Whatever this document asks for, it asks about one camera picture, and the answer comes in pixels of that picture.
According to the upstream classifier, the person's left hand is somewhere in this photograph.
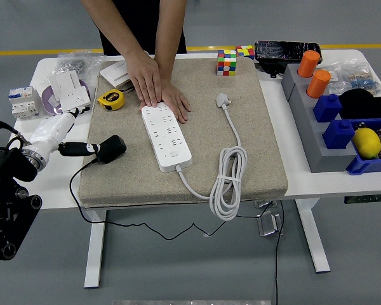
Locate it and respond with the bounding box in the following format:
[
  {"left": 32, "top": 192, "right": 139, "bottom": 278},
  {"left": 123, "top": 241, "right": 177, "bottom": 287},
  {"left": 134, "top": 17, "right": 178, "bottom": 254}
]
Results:
[{"left": 160, "top": 79, "right": 192, "bottom": 124}]

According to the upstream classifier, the person's right hand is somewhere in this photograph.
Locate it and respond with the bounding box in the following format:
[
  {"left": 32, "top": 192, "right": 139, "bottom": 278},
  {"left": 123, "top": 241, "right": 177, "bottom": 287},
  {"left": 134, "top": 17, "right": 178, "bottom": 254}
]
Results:
[{"left": 124, "top": 52, "right": 163, "bottom": 108}]

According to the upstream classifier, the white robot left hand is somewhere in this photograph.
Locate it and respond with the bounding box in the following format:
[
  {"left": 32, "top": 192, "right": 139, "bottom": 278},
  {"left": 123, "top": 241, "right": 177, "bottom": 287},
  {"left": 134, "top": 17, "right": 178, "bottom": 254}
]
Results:
[{"left": 27, "top": 107, "right": 102, "bottom": 161}]

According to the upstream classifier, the white power strip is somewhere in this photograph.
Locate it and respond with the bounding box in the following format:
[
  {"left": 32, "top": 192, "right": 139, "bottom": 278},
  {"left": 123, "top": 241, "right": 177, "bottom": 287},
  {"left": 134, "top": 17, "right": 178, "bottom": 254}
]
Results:
[{"left": 140, "top": 101, "right": 193, "bottom": 173}]

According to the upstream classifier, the black plug adapter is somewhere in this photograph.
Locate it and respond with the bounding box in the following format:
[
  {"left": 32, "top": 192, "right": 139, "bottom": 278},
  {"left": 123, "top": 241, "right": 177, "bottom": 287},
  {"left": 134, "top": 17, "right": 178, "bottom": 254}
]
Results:
[{"left": 97, "top": 134, "right": 128, "bottom": 165}]

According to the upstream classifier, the thin black adapter cord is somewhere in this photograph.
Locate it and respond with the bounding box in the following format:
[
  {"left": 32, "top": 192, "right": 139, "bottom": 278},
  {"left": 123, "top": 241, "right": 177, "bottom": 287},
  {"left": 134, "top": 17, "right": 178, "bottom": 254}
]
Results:
[{"left": 69, "top": 158, "right": 261, "bottom": 241}]

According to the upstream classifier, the lilac bowl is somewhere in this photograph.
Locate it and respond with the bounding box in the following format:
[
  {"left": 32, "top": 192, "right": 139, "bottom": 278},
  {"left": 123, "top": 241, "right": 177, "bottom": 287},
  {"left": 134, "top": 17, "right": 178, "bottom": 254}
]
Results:
[{"left": 41, "top": 81, "right": 92, "bottom": 115}]

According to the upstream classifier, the yellow black tape measure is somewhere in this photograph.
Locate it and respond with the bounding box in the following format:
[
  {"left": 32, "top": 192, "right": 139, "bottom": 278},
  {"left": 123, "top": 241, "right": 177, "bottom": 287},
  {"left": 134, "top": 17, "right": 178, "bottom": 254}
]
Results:
[{"left": 97, "top": 89, "right": 126, "bottom": 112}]

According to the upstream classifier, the white circuit breaker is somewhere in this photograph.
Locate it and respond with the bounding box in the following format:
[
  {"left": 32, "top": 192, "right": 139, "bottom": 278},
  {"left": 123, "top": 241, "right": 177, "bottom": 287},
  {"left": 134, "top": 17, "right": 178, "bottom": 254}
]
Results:
[{"left": 8, "top": 86, "right": 43, "bottom": 120}]

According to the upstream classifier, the white socket panel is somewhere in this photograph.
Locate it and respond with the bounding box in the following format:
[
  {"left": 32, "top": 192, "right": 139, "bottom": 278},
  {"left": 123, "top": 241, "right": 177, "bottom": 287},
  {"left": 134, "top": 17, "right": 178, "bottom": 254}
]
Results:
[{"left": 59, "top": 87, "right": 92, "bottom": 112}]

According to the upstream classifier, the grey-brown mat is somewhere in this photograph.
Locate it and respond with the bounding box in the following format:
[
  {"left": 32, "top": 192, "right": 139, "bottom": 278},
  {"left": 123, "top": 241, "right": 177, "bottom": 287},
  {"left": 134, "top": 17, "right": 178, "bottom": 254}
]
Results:
[{"left": 78, "top": 57, "right": 289, "bottom": 209}]

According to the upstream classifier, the person's torso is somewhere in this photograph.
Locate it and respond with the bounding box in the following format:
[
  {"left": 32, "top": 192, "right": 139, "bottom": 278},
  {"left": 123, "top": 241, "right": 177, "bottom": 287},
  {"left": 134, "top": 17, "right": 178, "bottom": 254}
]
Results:
[{"left": 97, "top": 0, "right": 188, "bottom": 57}]

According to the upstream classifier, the large colourful puzzle cube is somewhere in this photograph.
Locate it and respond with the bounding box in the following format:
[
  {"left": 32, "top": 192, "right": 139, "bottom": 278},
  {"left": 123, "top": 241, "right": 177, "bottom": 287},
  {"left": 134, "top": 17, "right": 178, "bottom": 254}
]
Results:
[{"left": 216, "top": 50, "right": 238, "bottom": 77}]

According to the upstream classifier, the clear bag of screws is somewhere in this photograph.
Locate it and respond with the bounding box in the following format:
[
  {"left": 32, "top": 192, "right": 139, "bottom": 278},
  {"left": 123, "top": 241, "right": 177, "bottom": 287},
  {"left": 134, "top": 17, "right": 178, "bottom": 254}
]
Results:
[{"left": 55, "top": 50, "right": 105, "bottom": 83}]

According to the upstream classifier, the small colourful puzzle cube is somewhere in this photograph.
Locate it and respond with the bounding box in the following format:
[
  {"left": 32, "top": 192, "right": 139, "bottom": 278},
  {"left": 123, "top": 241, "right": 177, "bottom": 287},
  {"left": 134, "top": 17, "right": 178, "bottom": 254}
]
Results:
[{"left": 235, "top": 44, "right": 255, "bottom": 60}]

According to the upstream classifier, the black film-wrapped box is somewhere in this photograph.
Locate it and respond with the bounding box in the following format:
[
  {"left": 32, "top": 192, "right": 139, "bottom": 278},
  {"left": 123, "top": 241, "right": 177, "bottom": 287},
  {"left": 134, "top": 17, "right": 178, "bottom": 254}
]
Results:
[{"left": 253, "top": 39, "right": 322, "bottom": 79}]

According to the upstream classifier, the white table leg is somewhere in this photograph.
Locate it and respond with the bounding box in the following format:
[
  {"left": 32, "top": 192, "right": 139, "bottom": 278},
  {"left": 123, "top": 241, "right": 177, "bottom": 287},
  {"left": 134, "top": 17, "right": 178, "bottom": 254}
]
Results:
[
  {"left": 295, "top": 198, "right": 331, "bottom": 273},
  {"left": 83, "top": 208, "right": 107, "bottom": 289}
]

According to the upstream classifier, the grey stepped block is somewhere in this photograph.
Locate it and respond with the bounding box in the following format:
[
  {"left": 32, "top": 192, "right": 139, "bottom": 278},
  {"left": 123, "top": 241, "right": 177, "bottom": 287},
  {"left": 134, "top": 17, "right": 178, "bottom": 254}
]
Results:
[{"left": 281, "top": 62, "right": 358, "bottom": 174}]

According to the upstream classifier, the orange cylinder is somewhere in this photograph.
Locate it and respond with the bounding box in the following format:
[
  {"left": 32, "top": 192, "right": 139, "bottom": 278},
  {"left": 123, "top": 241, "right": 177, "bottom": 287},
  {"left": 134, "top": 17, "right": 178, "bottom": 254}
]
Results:
[
  {"left": 305, "top": 69, "right": 332, "bottom": 99},
  {"left": 297, "top": 50, "right": 321, "bottom": 79}
]

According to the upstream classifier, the blue block with knob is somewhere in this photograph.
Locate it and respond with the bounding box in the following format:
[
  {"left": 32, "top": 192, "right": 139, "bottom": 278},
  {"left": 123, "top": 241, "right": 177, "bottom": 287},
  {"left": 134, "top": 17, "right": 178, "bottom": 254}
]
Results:
[
  {"left": 312, "top": 93, "right": 343, "bottom": 123},
  {"left": 322, "top": 119, "right": 356, "bottom": 151}
]

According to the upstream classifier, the clear bag of components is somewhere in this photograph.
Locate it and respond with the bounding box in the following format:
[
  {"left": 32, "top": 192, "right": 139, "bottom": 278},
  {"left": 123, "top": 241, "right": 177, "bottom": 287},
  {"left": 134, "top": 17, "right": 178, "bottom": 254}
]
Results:
[{"left": 320, "top": 60, "right": 381, "bottom": 98}]

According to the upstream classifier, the blue plastic bin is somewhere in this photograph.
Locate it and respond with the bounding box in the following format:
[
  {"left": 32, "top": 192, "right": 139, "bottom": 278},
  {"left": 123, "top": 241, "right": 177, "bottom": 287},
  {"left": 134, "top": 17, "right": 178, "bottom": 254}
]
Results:
[{"left": 345, "top": 117, "right": 381, "bottom": 176}]

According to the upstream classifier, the yellow lemon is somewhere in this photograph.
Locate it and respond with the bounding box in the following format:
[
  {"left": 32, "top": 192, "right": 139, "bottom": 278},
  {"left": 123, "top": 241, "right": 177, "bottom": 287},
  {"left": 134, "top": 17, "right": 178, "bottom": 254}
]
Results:
[{"left": 351, "top": 127, "right": 381, "bottom": 159}]

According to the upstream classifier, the black table control panel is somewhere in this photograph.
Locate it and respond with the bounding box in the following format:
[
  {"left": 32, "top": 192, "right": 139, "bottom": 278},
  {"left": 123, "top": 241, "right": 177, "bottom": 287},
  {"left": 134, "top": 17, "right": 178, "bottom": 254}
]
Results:
[{"left": 343, "top": 193, "right": 381, "bottom": 205}]

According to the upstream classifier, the white wall switch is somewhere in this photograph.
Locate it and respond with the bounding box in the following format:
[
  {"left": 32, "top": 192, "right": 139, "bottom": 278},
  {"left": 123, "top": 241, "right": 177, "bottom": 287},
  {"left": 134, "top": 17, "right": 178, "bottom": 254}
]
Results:
[{"left": 100, "top": 60, "right": 134, "bottom": 89}]

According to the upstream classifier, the white power cord with plug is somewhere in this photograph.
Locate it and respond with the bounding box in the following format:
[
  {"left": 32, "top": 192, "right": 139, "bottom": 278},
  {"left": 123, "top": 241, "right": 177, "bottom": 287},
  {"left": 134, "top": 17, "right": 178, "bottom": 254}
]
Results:
[{"left": 175, "top": 91, "right": 248, "bottom": 222}]

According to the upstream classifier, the white switch panel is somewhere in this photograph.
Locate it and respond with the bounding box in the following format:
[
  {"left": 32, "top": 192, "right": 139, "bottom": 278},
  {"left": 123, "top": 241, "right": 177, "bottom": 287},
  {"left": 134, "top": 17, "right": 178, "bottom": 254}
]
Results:
[{"left": 48, "top": 70, "right": 82, "bottom": 102}]

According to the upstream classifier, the small silver bracket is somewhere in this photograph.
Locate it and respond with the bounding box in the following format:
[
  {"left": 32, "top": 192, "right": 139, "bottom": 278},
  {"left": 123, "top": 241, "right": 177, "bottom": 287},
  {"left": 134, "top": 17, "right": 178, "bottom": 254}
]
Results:
[{"left": 253, "top": 200, "right": 279, "bottom": 210}]

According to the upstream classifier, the large silver bracket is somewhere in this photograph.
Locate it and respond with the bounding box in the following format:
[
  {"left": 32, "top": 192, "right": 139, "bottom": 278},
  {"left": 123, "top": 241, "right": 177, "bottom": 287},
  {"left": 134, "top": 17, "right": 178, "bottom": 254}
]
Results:
[{"left": 256, "top": 210, "right": 285, "bottom": 238}]

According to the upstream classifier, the black table power cable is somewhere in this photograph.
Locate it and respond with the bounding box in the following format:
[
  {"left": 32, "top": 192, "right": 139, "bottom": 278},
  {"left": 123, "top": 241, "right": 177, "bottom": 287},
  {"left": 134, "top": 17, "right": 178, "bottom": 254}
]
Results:
[{"left": 274, "top": 200, "right": 286, "bottom": 305}]

